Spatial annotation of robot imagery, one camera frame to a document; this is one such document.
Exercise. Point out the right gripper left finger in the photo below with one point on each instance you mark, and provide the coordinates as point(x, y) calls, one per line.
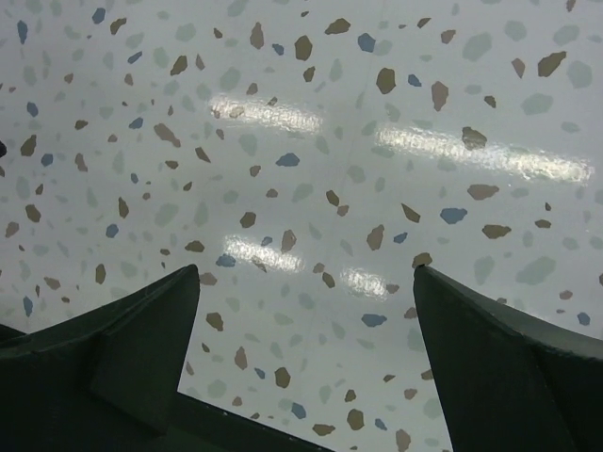
point(106, 380)

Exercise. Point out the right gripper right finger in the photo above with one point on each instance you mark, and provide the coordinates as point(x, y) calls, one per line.
point(506, 380)

